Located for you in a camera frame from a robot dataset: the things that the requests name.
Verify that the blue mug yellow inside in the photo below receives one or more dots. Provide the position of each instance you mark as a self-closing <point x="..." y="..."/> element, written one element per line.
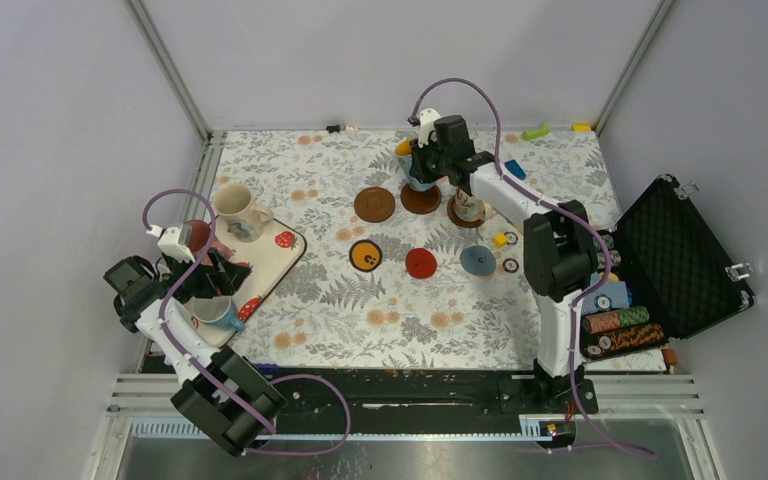
<point x="403" y="154"/>

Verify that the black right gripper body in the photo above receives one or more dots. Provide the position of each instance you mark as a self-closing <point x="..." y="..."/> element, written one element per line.
<point x="430" y="161"/>

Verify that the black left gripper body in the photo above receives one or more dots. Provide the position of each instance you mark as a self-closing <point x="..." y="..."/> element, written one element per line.
<point x="206" y="284"/>

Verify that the small ring poker chip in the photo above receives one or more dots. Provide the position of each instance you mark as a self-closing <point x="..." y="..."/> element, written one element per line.
<point x="510" y="265"/>

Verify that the cream mug far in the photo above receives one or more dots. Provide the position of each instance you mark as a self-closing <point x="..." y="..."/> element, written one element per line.
<point x="245" y="219"/>

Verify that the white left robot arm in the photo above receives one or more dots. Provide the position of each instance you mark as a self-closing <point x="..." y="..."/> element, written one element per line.
<point x="221" y="393"/>

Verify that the black poker chip case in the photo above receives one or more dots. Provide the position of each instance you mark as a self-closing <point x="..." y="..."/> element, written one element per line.
<point x="671" y="278"/>

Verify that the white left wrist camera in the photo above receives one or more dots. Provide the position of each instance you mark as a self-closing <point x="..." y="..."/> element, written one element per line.
<point x="173" y="242"/>

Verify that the brown wooden coaster top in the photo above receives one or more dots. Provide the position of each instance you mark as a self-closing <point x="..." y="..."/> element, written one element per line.
<point x="374" y="204"/>

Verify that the blue-grey round coaster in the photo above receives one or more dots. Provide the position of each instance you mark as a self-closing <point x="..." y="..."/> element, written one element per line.
<point x="478" y="260"/>

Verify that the floral tablecloth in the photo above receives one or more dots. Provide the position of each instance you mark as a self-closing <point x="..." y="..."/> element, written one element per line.
<point x="327" y="313"/>

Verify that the yellow black-rimmed coaster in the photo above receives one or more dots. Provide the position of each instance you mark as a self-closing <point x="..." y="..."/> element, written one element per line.
<point x="365" y="255"/>

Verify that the pink mug dark rim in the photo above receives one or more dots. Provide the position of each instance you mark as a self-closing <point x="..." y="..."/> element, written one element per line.
<point x="198" y="240"/>

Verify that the small yellow toy cube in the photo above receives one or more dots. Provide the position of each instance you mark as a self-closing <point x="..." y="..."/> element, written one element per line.
<point x="500" y="240"/>

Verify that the green plastic block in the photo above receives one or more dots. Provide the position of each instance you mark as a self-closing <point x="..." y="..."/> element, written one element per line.
<point x="534" y="134"/>

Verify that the white mushroom pattern tray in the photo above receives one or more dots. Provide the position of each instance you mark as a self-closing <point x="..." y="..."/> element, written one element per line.
<point x="271" y="257"/>

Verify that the cream mug with handle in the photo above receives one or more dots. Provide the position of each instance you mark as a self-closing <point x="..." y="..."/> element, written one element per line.
<point x="470" y="208"/>

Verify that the blue toy brick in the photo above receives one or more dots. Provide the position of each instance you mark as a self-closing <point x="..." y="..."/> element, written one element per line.
<point x="514" y="168"/>

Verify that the red round coaster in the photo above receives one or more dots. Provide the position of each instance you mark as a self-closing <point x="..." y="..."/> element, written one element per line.
<point x="420" y="263"/>

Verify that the brown wooden coaster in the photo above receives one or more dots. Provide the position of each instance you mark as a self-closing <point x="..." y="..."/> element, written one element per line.
<point x="456" y="220"/>
<point x="374" y="204"/>
<point x="420" y="202"/>

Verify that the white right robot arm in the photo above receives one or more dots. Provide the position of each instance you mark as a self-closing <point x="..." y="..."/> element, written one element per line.
<point x="558" y="252"/>

